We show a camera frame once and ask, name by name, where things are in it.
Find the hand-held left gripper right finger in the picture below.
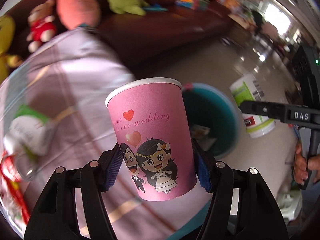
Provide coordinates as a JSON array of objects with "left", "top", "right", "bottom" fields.
[{"left": 191, "top": 139, "right": 289, "bottom": 240}]

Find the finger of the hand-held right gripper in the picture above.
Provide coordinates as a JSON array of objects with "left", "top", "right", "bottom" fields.
[{"left": 239, "top": 100, "right": 288, "bottom": 124}]

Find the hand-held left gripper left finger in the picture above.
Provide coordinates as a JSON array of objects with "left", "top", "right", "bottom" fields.
[{"left": 24, "top": 142, "right": 123, "bottom": 240}]

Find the white and green paper tub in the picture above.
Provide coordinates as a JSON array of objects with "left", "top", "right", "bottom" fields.
[{"left": 229, "top": 74, "right": 276, "bottom": 139}]

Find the teal plastic trash bin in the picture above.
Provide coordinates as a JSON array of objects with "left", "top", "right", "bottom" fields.
[{"left": 181, "top": 82, "right": 240, "bottom": 158}]

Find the pink cartoon paper cup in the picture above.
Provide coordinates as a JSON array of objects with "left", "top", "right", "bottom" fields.
[{"left": 105, "top": 78, "right": 198, "bottom": 202}]

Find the person's right hand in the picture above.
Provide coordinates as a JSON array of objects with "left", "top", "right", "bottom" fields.
[{"left": 292, "top": 140, "right": 320, "bottom": 183}]

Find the green and white snack packet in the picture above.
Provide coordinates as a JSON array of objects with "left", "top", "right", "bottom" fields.
[{"left": 4, "top": 104, "right": 54, "bottom": 155}]

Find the pale pink quilted blanket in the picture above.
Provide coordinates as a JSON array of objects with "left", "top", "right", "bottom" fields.
[{"left": 0, "top": 27, "right": 213, "bottom": 240}]

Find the red snack packet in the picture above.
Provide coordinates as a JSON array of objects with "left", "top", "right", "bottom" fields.
[{"left": 0, "top": 152, "right": 30, "bottom": 230}]

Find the dark red leather sofa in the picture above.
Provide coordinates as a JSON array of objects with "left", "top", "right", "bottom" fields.
[{"left": 0, "top": 0, "right": 250, "bottom": 68}]

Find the small blue toy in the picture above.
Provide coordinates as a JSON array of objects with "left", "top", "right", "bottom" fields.
[{"left": 145, "top": 3, "right": 168, "bottom": 12}]

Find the plush bear in red shirt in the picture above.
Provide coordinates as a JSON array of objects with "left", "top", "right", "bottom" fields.
[{"left": 26, "top": 0, "right": 57, "bottom": 53}]

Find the yellow chick plush toy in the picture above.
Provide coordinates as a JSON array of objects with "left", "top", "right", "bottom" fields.
[{"left": 0, "top": 15, "right": 24, "bottom": 73}]

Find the pink plush pillow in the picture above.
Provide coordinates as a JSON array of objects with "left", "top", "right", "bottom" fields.
[{"left": 55, "top": 0, "right": 100, "bottom": 30}]

